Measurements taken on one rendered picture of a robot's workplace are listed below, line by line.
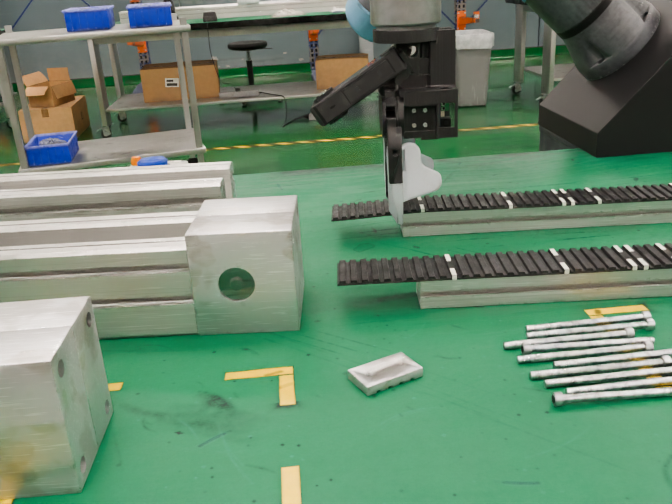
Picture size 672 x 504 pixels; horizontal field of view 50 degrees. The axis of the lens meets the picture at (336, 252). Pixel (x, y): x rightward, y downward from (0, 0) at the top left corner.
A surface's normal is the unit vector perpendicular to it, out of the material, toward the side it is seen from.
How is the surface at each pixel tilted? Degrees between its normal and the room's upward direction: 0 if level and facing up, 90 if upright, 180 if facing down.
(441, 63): 90
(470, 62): 94
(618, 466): 0
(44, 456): 90
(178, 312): 90
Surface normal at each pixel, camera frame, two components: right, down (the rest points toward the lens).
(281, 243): 0.00, 0.37
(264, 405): -0.06, -0.93
